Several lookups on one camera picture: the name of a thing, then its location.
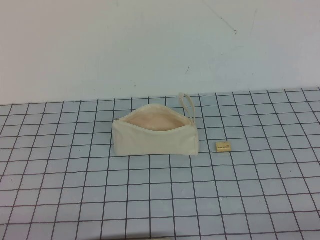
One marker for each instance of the yellow rectangular eraser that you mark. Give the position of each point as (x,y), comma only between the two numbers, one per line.
(223,146)

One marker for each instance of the blue checked tablecloth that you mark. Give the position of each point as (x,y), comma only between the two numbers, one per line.
(160,195)

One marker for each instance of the cream fabric pencil case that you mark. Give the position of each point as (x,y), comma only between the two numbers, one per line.
(150,142)

